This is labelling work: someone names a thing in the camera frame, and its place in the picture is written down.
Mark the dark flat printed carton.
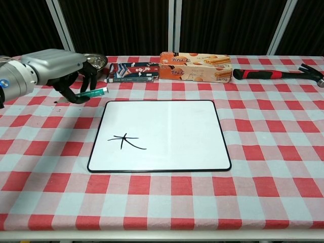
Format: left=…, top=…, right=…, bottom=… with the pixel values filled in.
left=105, top=62, right=160, bottom=84

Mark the red white checkered tablecloth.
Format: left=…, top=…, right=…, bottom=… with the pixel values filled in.
left=0, top=55, right=324, bottom=231

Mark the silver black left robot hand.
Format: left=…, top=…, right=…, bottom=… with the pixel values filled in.
left=20, top=49, right=98, bottom=104

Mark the stainless steel bowl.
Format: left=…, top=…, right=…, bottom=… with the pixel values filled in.
left=83, top=53, right=109, bottom=78

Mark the white partition frame post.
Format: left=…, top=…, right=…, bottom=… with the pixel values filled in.
left=46, top=0, right=76, bottom=55
left=267, top=0, right=296, bottom=56
left=169, top=0, right=182, bottom=56

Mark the white board with black rim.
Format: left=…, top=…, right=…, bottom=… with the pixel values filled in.
left=87, top=100, right=232, bottom=173

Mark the green marker pen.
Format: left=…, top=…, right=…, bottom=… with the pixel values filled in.
left=54, top=87, right=108, bottom=104

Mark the orange egg roll biscuit box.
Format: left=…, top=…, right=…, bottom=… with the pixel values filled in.
left=158, top=51, right=233, bottom=84

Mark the dark corrugated partition panel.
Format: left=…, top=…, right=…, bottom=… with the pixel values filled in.
left=0, top=0, right=69, bottom=60
left=275, top=0, right=324, bottom=57
left=179, top=0, right=288, bottom=56
left=58, top=0, right=170, bottom=56

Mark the red black claw hammer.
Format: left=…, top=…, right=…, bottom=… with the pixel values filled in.
left=232, top=63, right=324, bottom=88

